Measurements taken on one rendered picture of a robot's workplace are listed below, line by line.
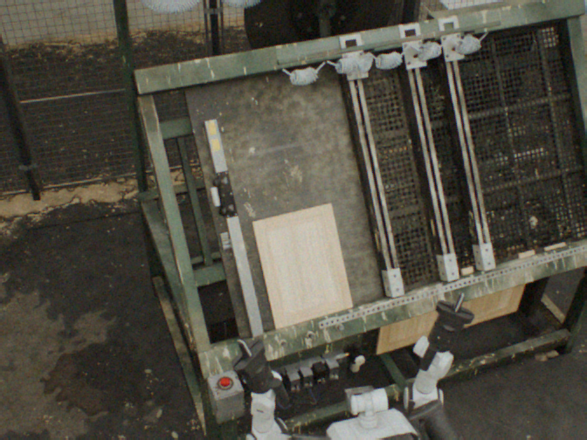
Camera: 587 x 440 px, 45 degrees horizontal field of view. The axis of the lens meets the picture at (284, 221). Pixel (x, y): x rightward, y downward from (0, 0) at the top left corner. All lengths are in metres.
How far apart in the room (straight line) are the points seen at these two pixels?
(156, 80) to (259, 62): 0.44
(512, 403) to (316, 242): 1.61
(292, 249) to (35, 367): 1.87
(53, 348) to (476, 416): 2.44
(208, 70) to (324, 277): 1.04
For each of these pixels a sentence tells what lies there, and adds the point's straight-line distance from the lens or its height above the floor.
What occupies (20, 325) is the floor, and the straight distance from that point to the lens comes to 4.59.
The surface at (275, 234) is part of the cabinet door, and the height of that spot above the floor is 1.22.
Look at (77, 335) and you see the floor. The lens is 4.43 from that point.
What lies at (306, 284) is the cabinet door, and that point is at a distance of 3.14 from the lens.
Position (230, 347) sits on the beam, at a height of 0.90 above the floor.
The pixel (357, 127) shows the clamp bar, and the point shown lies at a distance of 3.16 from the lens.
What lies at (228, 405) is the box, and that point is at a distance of 2.92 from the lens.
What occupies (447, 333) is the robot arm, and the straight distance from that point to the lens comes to 2.36.
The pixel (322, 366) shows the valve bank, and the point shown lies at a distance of 3.17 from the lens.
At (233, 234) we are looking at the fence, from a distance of 3.00.
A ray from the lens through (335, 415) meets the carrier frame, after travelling 3.75.
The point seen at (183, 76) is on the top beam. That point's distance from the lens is 2.94.
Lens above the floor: 3.27
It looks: 41 degrees down
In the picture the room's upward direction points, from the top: 1 degrees clockwise
